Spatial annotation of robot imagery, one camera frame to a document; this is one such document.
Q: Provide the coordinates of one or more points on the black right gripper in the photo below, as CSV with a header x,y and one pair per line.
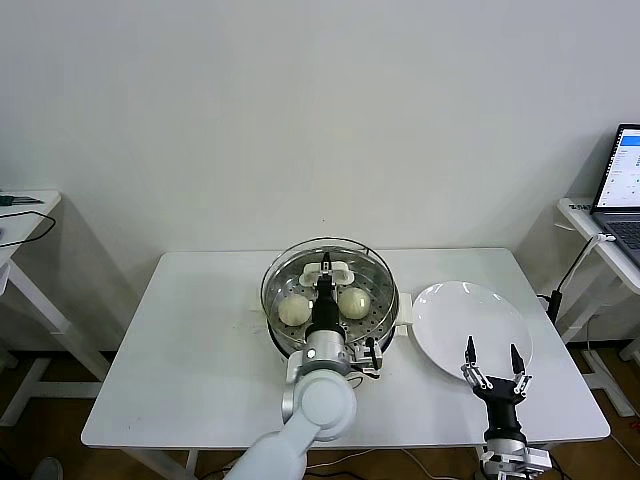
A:
x,y
502,400

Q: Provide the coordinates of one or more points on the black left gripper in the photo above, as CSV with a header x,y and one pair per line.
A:
x,y
325,310

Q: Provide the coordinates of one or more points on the round glass pot lid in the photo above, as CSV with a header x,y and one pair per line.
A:
x,y
342,272

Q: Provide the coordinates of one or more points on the white steamed baozi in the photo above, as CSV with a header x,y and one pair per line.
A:
x,y
294,309
355,303

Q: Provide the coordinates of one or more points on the stainless steel steamer basket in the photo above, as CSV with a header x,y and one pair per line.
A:
x,y
387,325

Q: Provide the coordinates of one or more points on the white round plate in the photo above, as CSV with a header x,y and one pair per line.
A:
x,y
460,320

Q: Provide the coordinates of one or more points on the black power adapter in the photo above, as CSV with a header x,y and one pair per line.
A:
x,y
554,301

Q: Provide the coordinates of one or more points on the white side table with laptop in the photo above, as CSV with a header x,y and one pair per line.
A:
x,y
575,220

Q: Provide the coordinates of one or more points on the grey open laptop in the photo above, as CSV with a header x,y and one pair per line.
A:
x,y
620,200

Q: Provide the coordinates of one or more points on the white side table with tool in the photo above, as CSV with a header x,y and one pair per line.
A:
x,y
30,280

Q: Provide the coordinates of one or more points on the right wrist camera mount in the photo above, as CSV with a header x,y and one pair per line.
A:
x,y
537,457

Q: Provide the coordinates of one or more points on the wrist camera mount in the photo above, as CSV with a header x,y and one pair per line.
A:
x,y
537,457
367,357

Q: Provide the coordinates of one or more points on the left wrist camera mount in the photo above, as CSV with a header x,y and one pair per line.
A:
x,y
367,357

